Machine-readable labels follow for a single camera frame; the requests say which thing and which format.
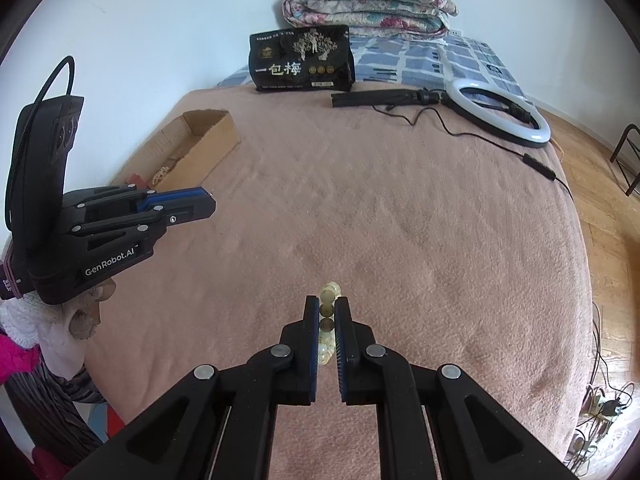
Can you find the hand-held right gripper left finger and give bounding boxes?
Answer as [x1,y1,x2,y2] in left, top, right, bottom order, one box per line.
[65,296,321,480]

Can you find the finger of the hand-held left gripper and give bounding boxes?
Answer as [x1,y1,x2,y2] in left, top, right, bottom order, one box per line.
[62,185,208,213]
[72,199,217,237]

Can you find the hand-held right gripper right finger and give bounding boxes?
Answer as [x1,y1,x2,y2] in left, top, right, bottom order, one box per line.
[334,297,593,480]

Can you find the white pearl necklace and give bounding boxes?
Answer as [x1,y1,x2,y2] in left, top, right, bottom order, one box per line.
[150,157,183,186]

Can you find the cream pearl bracelet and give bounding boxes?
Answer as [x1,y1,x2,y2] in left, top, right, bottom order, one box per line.
[317,281,342,366]

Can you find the cardboard box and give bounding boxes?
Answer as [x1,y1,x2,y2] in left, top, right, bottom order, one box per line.
[107,109,242,193]

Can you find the person's left hand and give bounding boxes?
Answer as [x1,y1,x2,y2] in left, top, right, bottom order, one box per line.
[67,277,118,341]

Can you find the pink blanket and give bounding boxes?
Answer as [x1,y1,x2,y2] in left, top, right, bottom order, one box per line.
[85,82,588,480]

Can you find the black printed bag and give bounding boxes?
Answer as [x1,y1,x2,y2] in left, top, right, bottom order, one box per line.
[248,25,356,93]

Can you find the pink garment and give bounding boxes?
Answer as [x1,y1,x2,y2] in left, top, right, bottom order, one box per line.
[0,335,43,386]

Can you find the black folded tripod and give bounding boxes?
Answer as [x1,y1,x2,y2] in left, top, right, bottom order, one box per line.
[331,86,448,109]

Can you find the blue cloth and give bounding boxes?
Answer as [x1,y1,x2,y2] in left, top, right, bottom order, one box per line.
[90,402,123,443]

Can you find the blue checked sheet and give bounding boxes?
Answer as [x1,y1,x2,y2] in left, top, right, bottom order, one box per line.
[215,30,526,106]

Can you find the folded floral quilt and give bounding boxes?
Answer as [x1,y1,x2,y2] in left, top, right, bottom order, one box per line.
[282,0,458,38]

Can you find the black metal clothes rack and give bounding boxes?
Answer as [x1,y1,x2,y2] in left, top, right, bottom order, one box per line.
[610,124,640,196]

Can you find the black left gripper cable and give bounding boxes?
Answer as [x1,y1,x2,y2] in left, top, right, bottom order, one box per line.
[5,56,77,221]

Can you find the black ring light cable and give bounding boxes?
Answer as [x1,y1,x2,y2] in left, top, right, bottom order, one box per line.
[372,102,576,196]

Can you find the power strip with cables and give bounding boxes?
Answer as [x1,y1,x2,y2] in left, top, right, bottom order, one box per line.
[567,305,633,476]

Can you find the white ring light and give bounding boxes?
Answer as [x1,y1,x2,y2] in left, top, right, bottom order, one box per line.
[444,79,552,148]

